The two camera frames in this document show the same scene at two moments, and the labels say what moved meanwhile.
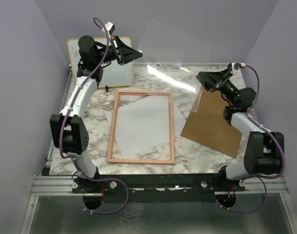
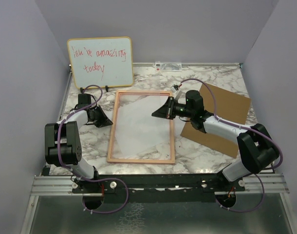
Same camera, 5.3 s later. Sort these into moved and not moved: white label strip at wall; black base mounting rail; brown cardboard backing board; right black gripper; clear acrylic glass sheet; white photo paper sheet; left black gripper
Moved: clear acrylic glass sheet; left black gripper; right black gripper
Not moved: white label strip at wall; white photo paper sheet; brown cardboard backing board; black base mounting rail
